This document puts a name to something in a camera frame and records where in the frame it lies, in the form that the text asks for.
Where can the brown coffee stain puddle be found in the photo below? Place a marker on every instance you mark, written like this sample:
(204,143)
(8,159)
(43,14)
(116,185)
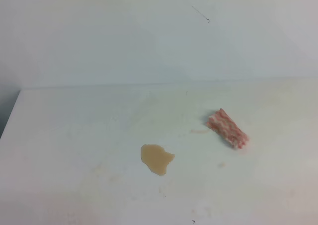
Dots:
(156,158)

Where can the pink striped rag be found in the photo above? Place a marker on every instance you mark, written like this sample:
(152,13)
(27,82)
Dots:
(221,123)

